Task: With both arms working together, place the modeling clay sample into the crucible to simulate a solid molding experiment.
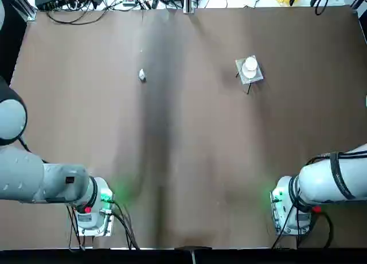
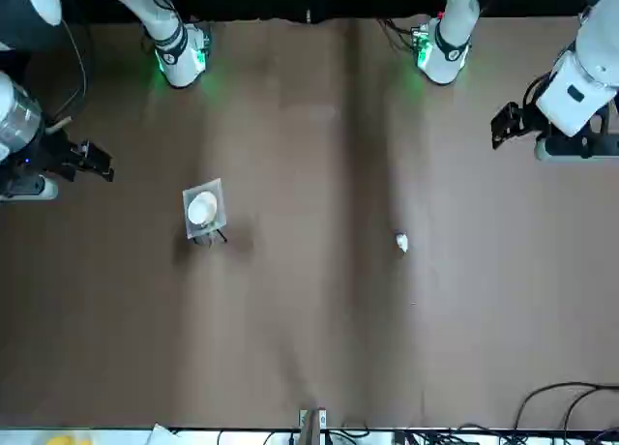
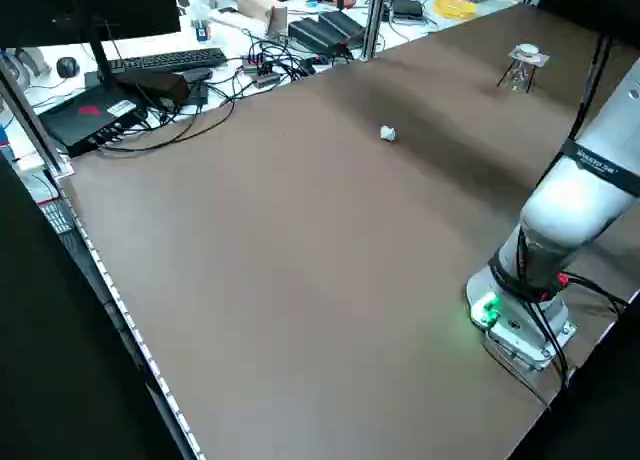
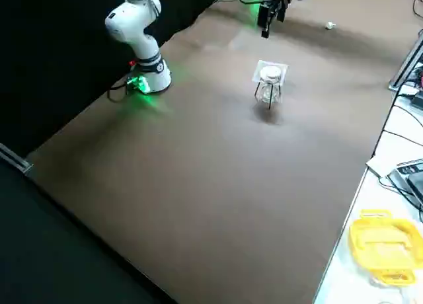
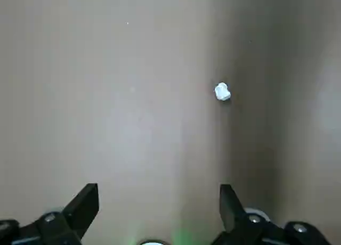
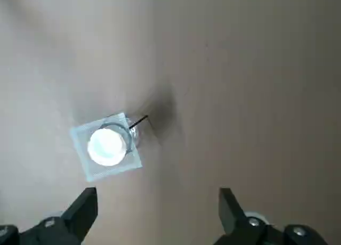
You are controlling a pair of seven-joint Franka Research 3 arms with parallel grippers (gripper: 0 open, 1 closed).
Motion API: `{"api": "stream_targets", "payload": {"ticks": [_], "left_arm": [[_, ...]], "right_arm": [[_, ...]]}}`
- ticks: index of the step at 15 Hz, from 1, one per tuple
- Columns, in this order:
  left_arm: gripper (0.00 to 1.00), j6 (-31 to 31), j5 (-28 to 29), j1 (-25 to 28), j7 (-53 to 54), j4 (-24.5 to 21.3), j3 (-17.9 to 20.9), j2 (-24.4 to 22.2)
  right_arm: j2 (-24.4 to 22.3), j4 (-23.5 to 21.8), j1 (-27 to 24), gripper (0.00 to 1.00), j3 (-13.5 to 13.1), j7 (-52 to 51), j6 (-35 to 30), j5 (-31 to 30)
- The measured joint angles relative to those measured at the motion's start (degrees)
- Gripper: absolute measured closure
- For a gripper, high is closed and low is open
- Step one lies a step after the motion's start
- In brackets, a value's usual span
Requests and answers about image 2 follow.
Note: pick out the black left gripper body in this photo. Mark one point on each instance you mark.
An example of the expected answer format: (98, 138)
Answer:
(534, 121)

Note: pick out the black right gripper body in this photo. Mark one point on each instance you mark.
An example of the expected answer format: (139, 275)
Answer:
(48, 155)

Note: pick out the white modeling clay lump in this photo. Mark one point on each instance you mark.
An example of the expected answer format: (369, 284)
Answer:
(402, 243)

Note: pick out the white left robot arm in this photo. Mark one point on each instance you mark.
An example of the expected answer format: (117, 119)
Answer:
(454, 19)

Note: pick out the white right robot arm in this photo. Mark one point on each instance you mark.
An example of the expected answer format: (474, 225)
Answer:
(179, 63)

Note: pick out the clear glass alcohol lamp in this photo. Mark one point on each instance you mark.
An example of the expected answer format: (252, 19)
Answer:
(205, 235)

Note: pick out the black metal tripod stand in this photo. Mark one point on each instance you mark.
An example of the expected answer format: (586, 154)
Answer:
(220, 234)

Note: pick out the yellow object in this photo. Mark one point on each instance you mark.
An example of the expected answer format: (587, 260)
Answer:
(67, 440)

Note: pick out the white paper sheet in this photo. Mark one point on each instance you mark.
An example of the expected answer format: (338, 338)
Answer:
(159, 435)

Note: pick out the aluminium profile post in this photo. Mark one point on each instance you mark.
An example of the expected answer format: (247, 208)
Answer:
(312, 428)

